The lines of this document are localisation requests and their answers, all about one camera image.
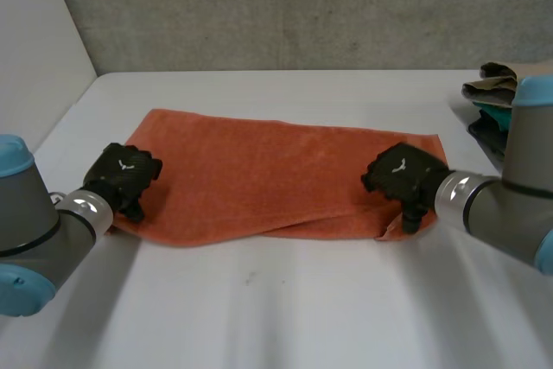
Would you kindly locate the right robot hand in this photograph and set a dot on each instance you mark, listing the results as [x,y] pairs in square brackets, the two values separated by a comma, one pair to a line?
[404,174]

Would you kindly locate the teal towel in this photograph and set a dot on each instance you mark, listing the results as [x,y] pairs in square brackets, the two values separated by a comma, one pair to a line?
[497,115]

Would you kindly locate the beige shorts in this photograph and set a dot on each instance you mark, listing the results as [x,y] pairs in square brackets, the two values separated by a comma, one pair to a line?
[497,84]

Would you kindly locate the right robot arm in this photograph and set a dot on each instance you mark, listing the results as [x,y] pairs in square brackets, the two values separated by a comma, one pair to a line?
[497,196]

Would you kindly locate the dark blue cloth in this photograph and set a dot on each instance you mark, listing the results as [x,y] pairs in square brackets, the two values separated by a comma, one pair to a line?
[490,135]

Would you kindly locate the coral towel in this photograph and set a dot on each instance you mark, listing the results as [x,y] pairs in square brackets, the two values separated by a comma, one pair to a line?
[268,179]

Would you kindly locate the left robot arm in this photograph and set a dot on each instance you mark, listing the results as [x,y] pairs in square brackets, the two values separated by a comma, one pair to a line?
[32,230]

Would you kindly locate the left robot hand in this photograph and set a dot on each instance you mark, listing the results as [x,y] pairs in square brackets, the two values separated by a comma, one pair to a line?
[123,172]

